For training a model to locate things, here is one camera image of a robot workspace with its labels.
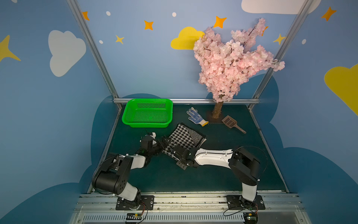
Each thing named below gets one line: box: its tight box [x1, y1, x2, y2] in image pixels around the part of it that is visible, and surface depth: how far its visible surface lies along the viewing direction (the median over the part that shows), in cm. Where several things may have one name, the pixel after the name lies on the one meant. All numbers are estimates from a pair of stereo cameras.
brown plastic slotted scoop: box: [221, 115, 247, 134], surface depth 113 cm
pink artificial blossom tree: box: [193, 18, 286, 119], surface depth 75 cm
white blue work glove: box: [186, 106, 209, 127], surface depth 113 cm
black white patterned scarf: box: [162, 123, 207, 161], surface depth 100 cm
